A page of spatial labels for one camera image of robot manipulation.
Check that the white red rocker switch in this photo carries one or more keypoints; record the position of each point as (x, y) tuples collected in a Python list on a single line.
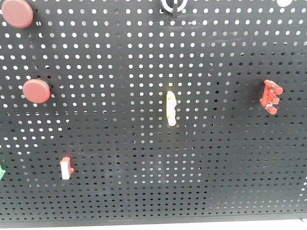
[(66, 168)]

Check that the black perforated pegboard panel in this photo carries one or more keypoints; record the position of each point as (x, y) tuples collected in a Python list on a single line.
[(109, 65)]

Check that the white green rocker switch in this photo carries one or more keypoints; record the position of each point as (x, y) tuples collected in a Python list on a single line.
[(2, 169)]

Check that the lower red push button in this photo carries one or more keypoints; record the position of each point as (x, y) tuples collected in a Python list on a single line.
[(36, 91)]

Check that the black rotary selector knob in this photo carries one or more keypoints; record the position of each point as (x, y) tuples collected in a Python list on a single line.
[(174, 7)]

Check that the red toggle switch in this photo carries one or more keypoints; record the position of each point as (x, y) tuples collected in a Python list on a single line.
[(269, 97)]

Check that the red push button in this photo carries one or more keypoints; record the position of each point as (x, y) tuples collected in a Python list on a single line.
[(36, 91), (17, 13)]

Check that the upper red push button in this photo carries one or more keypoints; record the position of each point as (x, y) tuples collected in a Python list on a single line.
[(17, 13)]

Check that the yellow toggle switch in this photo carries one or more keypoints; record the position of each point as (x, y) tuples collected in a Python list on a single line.
[(171, 104)]

